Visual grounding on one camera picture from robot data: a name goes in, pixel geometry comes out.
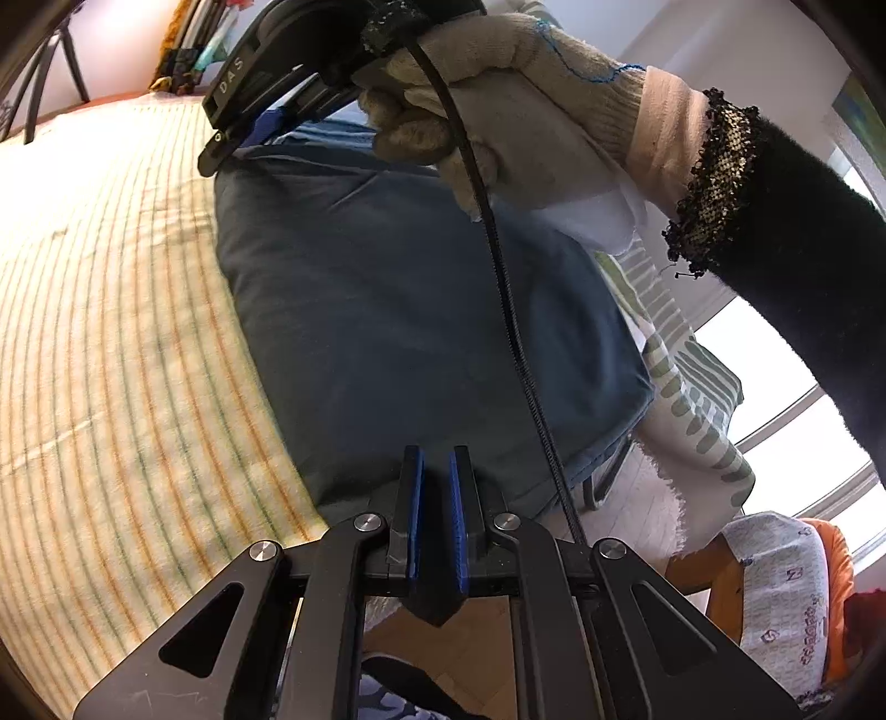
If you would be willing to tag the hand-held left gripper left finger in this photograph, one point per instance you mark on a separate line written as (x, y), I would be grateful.
(414, 512)

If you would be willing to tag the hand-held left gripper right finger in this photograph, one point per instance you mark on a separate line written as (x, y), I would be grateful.
(458, 512)

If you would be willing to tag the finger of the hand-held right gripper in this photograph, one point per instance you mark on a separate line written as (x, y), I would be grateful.
(266, 124)

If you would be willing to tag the dark pants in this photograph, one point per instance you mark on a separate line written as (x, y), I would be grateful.
(387, 311)

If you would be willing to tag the person's right forearm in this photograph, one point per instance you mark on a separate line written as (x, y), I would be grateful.
(796, 242)

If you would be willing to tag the person's right hand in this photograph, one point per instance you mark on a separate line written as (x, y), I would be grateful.
(533, 118)

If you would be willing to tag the light blue folded cloth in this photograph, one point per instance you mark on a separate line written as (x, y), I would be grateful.
(332, 129)

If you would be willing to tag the person's patterned trouser leg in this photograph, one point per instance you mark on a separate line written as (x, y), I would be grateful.
(394, 692)

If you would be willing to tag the white cloth with green pattern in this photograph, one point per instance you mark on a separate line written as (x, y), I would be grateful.
(699, 415)

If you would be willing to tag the striped bed sheet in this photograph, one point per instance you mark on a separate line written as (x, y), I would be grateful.
(124, 346)

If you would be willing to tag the wooden chair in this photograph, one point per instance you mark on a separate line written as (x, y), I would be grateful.
(713, 588)

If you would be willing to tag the window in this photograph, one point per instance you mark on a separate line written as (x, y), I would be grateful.
(775, 360)

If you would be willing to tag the orange cloth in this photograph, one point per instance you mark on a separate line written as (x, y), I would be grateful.
(834, 574)

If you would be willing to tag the grey metal frame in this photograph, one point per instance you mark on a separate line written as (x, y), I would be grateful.
(609, 478)

